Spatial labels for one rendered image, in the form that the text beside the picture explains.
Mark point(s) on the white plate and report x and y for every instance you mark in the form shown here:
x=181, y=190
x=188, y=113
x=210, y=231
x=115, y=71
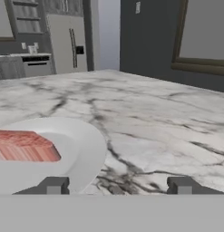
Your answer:
x=81, y=145

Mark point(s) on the brown framed wall window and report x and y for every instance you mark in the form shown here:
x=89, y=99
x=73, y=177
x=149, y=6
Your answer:
x=3, y=19

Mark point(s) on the pale grey fridge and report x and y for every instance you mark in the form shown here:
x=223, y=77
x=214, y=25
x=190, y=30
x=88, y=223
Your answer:
x=68, y=43

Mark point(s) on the white wall switch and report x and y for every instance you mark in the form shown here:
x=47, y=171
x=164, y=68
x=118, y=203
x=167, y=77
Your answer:
x=137, y=7

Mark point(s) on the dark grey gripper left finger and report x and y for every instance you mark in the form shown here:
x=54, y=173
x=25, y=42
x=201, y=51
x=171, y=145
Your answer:
x=56, y=182

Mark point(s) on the grey cabinet run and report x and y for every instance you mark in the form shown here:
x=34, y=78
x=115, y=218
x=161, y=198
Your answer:
x=9, y=67

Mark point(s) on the red raw steak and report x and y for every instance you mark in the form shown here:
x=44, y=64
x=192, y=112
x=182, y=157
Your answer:
x=23, y=145

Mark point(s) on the white dishwasher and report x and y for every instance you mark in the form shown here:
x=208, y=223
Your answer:
x=37, y=65

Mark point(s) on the white wall socket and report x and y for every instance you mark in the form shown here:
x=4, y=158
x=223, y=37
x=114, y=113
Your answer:
x=24, y=45

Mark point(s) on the grey open shelf unit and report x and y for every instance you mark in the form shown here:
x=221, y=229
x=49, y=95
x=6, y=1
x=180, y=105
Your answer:
x=28, y=16

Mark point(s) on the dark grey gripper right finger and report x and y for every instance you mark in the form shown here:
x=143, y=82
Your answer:
x=180, y=182

